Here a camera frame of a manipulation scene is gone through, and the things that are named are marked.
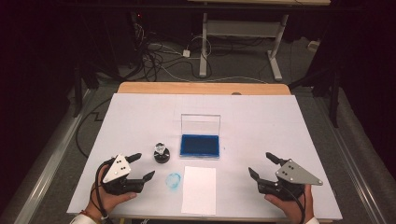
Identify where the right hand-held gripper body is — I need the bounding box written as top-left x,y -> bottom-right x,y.
256,159 -> 324,201

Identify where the white metal desk frame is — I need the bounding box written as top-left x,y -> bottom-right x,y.
188,0 -> 332,82

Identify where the blue ink pad clear lid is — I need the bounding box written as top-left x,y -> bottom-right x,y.
179,113 -> 222,161

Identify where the wooden table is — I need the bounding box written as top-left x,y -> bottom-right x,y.
74,81 -> 334,224

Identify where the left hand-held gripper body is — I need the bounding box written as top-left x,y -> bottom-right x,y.
98,153 -> 145,196

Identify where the large white board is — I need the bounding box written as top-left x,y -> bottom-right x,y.
66,92 -> 344,222

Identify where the person's left hand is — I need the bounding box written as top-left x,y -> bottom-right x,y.
84,164 -> 138,220

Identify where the person's right hand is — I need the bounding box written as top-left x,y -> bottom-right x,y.
263,184 -> 315,224

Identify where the clear-handled round stamp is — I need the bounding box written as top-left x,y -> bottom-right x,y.
154,142 -> 168,156

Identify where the white power strip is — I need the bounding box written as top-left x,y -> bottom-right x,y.
307,39 -> 321,53

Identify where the grey metal floor rail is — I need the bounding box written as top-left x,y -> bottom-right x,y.
12,88 -> 98,224
312,92 -> 389,224

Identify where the white paper sheet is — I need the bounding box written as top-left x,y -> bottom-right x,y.
180,165 -> 218,217

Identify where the black metal stand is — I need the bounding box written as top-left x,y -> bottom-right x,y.
289,60 -> 341,129
72,60 -> 101,119

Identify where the thin black floor cable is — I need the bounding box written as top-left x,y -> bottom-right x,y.
75,97 -> 112,159

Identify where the grey floor cable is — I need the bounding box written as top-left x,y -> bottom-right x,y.
155,62 -> 269,85

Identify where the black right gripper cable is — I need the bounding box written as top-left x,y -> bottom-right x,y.
279,186 -> 307,224

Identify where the tangle of black floor cables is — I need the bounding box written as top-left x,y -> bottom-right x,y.
129,12 -> 214,82

